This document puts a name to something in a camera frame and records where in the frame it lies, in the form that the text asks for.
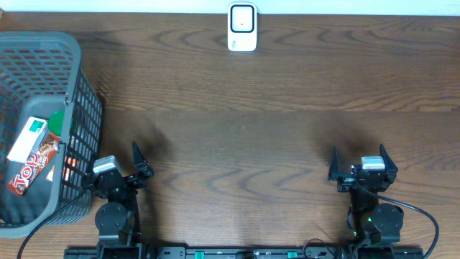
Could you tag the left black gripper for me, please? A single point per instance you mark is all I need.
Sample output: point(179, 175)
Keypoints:
point(136, 183)

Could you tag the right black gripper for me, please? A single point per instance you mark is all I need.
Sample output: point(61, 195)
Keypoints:
point(344, 182)

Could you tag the small orange snack box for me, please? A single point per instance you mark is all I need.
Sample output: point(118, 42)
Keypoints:
point(68, 172)

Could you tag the green lid jar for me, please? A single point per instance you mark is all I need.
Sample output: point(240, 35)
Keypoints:
point(57, 121)

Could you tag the red Top chocolate bar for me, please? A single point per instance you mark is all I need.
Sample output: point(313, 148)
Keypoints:
point(34, 165)

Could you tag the white green carton box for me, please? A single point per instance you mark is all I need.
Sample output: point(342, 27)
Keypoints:
point(32, 133)

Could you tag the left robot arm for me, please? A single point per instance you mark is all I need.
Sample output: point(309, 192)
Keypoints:
point(118, 219)

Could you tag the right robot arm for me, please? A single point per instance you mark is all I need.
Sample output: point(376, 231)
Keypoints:
point(377, 225)

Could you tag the white barcode scanner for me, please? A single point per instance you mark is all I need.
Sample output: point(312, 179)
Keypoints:
point(242, 27)

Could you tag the grey plastic basket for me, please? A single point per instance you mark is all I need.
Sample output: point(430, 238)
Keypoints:
point(41, 74)

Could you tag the black mounting rail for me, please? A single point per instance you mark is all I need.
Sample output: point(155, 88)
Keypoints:
point(314, 252)

